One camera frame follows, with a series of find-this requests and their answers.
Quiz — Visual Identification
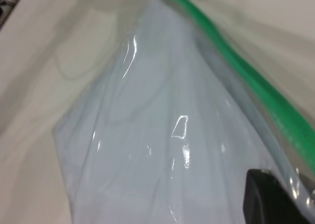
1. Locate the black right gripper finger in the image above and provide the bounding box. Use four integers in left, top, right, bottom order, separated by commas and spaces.
242, 168, 315, 224

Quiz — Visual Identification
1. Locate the clear plastic bag green zipper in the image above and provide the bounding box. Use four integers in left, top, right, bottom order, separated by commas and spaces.
53, 0, 315, 224

